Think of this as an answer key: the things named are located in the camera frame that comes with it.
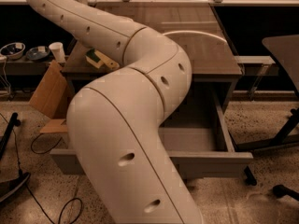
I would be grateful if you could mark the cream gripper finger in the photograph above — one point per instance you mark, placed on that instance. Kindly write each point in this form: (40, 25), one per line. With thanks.
(104, 60)

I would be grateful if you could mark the green and yellow sponge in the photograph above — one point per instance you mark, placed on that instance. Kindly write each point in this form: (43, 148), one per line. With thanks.
(93, 59)

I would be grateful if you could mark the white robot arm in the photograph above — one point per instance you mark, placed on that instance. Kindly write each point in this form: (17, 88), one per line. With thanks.
(129, 197)

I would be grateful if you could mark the grey drawer cabinet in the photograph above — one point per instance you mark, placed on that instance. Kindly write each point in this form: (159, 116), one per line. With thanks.
(193, 27)

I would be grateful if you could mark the open grey top drawer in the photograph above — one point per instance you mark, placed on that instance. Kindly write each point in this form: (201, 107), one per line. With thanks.
(199, 146)

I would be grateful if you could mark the white paper cup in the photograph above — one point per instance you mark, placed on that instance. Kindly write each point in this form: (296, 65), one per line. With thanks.
(57, 50)

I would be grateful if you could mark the brown cardboard box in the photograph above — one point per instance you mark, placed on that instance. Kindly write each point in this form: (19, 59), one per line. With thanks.
(52, 95)

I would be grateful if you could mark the blue patterned bowl right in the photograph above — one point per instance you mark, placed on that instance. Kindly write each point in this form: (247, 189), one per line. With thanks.
(38, 54)

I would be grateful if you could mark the blue patterned bowl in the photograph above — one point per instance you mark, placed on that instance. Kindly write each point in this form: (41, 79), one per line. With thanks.
(38, 54)
(13, 51)

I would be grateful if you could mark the flat cardboard piece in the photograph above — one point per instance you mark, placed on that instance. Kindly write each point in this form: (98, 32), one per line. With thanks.
(55, 126)

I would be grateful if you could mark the grey side shelf left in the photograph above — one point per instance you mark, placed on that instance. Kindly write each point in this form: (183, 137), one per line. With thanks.
(25, 67)

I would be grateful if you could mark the grey side shelf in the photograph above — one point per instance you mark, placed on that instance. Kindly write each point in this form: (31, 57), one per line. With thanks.
(256, 66)
(25, 67)

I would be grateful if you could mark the blue patterned bowl left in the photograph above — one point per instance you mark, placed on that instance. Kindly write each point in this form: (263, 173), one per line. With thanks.
(13, 51)

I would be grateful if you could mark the grey side shelf right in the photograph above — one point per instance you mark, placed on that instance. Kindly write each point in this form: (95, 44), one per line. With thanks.
(256, 66)

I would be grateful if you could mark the black stand left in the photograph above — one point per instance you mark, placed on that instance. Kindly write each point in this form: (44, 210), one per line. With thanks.
(13, 178)

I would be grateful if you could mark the black chair base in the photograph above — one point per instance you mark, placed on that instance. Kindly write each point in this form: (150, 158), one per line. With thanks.
(283, 137)

